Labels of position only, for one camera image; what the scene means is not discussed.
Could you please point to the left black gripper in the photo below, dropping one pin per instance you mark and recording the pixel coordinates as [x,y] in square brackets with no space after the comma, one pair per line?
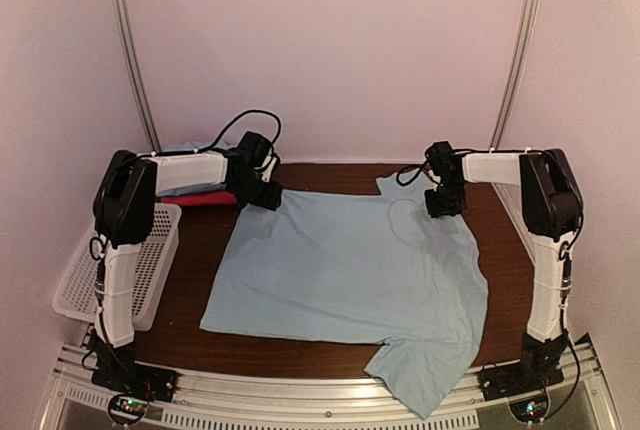
[271,200]

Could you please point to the white plastic laundry basket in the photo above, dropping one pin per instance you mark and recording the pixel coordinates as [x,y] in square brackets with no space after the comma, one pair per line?
[74,297]

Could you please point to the aluminium front rail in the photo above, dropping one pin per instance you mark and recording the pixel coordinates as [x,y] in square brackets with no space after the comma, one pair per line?
[215,401]

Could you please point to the blue printed garment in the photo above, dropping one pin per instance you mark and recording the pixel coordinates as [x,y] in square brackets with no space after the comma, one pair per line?
[359,270]

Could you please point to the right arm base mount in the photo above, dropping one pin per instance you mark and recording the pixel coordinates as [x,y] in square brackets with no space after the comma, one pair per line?
[538,366]

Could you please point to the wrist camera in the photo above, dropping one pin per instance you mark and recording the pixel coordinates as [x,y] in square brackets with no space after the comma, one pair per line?
[432,175]
[270,163]

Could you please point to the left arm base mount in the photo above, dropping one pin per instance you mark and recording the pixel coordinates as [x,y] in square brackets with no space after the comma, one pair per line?
[116,369]

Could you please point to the folded pink cloth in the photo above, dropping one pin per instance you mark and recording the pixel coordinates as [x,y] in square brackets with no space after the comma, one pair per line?
[217,198]

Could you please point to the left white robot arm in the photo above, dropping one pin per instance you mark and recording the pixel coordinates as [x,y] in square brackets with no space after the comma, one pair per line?
[124,207]

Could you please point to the folded dark blue cloth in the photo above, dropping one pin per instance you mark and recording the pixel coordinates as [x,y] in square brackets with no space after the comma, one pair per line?
[175,193]

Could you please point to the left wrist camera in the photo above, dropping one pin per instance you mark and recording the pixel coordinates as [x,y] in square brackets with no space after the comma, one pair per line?
[270,163]

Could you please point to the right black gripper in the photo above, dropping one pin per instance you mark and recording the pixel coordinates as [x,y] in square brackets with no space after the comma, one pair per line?
[436,211]

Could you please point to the aluminium corner post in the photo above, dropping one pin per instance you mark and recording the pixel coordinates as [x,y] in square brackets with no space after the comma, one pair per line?
[133,68]
[525,30]

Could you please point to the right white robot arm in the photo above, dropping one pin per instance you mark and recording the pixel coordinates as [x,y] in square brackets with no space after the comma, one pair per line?
[553,212]

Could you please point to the light blue shirt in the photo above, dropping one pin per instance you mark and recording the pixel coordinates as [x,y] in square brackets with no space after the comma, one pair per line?
[193,146]

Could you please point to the left aluminium corner post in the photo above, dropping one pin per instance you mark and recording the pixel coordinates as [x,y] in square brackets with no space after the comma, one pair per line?
[133,68]

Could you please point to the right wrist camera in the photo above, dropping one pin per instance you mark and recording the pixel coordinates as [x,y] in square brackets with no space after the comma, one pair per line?
[432,175]

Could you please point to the right aluminium corner post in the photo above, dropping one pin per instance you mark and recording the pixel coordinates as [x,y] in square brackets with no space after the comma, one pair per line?
[525,30]

